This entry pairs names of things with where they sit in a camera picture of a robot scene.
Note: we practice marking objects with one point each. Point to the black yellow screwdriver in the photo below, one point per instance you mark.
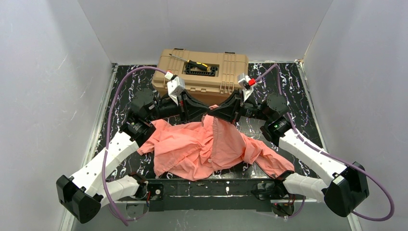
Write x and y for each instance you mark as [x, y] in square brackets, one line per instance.
[198, 65]

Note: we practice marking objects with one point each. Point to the black toolbox handle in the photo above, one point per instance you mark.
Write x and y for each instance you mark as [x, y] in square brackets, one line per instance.
[191, 70]

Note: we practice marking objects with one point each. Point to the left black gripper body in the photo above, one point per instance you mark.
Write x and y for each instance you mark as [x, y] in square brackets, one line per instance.
[183, 105]

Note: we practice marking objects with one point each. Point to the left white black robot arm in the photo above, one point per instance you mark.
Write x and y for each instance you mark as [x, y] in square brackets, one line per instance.
[86, 191]

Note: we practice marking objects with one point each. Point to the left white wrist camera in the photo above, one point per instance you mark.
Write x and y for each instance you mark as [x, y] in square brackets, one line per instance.
[175, 86]

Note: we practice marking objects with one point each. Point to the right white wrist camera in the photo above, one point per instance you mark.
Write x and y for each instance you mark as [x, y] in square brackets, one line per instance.
[247, 84]

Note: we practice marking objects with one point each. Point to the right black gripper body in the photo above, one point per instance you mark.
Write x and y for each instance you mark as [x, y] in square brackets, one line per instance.
[240, 105]

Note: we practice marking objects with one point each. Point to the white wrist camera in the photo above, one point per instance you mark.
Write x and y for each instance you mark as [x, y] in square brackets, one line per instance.
[175, 86]
[247, 84]

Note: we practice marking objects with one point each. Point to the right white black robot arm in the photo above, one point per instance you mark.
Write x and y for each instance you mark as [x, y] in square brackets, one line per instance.
[341, 187]

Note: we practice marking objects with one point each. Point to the pink jacket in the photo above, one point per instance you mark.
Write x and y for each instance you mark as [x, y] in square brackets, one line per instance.
[196, 150]

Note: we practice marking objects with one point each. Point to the tan plastic toolbox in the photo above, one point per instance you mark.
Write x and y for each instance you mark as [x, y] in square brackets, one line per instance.
[208, 90]

